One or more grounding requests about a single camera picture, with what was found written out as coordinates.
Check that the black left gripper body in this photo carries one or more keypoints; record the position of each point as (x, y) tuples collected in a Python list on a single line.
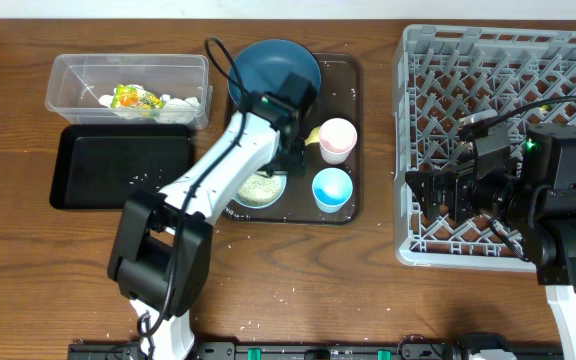
[(292, 148)]

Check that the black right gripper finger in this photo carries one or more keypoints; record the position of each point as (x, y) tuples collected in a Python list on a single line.
[(431, 209), (420, 184)]

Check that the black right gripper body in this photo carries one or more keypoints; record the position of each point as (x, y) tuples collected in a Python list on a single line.
[(449, 194)]

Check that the light blue bowl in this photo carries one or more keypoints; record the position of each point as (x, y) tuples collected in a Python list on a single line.
[(284, 183)]

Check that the white rice grains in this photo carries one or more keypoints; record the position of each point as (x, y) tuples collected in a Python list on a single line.
[(259, 190)]

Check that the light blue plastic cup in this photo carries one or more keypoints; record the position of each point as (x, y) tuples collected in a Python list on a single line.
[(332, 188)]

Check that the white tissue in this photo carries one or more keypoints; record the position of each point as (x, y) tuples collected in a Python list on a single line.
[(175, 110)]

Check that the yellow snack wrapper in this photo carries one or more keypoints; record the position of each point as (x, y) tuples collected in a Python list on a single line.
[(133, 96)]

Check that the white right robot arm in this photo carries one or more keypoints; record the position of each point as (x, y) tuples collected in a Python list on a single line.
[(539, 203)]

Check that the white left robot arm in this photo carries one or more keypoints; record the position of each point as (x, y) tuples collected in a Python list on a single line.
[(161, 253)]

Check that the grey dishwasher rack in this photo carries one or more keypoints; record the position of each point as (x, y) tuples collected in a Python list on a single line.
[(441, 74)]

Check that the yellow plastic spoon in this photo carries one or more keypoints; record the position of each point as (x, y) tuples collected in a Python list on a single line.
[(313, 137)]

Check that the dark brown serving tray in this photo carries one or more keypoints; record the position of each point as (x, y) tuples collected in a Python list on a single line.
[(340, 96)]

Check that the pink plastic cup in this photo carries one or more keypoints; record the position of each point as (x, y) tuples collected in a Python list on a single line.
[(337, 138)]

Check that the dark blue plate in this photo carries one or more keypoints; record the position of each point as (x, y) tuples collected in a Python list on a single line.
[(264, 66)]

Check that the black tray bin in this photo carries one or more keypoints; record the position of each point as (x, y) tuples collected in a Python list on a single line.
[(99, 166)]

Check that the clear plastic bin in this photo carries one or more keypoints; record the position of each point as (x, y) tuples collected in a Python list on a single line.
[(77, 81)]

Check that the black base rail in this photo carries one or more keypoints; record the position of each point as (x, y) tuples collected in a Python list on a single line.
[(411, 347)]

